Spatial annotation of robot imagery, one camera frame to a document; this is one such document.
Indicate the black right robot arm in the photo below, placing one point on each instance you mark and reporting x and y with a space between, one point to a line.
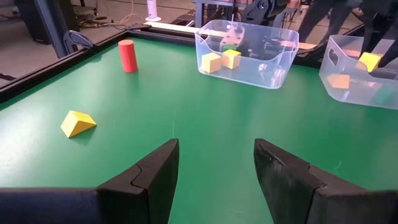
261 7

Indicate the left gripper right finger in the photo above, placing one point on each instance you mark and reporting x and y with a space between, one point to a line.
289 186

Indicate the white tower fan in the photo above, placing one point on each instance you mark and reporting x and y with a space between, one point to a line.
152 9

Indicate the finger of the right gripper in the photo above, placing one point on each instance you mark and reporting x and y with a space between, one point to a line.
369 34
390 57

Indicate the yellow wedge block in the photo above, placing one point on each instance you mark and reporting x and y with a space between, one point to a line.
76 124

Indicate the yellow cube block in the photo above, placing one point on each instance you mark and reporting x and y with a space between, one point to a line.
231 59
370 61
211 63
339 81

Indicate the red cylinder block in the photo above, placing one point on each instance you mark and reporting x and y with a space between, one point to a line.
128 57

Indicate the green cube block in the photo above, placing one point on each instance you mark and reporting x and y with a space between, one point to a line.
229 47

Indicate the black table clamp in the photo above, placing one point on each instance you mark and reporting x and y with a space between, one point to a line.
73 39

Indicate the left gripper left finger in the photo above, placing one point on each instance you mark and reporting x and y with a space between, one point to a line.
149 193

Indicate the black table frame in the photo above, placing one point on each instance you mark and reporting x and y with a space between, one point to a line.
46 72

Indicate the clear plastic bin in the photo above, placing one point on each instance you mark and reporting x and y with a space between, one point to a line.
248 74
357 90

